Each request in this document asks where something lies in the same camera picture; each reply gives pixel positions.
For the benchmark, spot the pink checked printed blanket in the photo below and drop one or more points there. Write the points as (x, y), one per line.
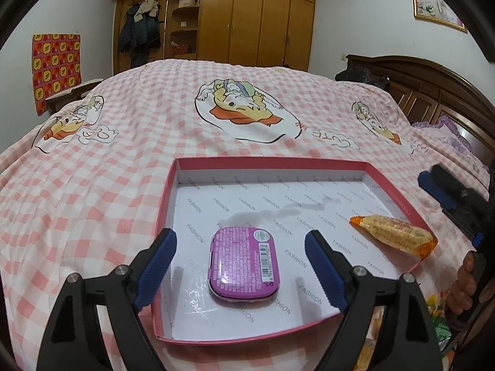
(116, 181)

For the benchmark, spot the round white box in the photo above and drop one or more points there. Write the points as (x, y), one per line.
(186, 2)

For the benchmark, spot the person's right hand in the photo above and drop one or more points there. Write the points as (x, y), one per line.
(462, 282)

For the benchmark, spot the wooden wardrobe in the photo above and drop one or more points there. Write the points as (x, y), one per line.
(251, 19)

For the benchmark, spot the corn-shaped orange snack packet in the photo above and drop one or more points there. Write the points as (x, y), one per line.
(394, 232)

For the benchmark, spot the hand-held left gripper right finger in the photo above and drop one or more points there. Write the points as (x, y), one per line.
(325, 270)

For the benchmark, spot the green snack packet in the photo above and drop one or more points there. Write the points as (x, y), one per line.
(442, 336)

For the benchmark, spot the dark wooden headboard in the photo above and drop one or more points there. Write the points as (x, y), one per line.
(425, 85)

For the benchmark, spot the yellow wrapped candy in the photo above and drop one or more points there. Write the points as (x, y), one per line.
(436, 304)

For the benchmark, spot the small wooden table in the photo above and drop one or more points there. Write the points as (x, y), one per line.
(69, 96)

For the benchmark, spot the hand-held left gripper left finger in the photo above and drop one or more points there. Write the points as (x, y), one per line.
(154, 270)

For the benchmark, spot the purple tin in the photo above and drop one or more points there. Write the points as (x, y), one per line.
(239, 262)

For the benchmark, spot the red yellow wall poster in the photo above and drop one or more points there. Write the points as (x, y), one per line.
(56, 73)

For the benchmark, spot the long orange snack packet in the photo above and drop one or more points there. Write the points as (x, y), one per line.
(367, 336)

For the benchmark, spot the dark hanging jacket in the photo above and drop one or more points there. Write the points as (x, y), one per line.
(139, 34)

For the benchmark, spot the pink cardboard box tray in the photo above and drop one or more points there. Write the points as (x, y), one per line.
(251, 201)

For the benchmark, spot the beige hanging garment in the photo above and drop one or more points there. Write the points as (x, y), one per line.
(149, 7)

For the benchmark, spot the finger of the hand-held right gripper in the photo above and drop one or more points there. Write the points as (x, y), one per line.
(433, 189)

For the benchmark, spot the red basket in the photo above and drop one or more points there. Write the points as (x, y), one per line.
(180, 49)

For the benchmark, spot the framed wall picture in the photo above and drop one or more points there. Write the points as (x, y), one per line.
(437, 0)

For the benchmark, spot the dark cloth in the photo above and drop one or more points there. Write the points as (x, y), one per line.
(359, 73)

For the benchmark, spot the purple frilled pillow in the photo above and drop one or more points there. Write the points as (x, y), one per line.
(456, 139)

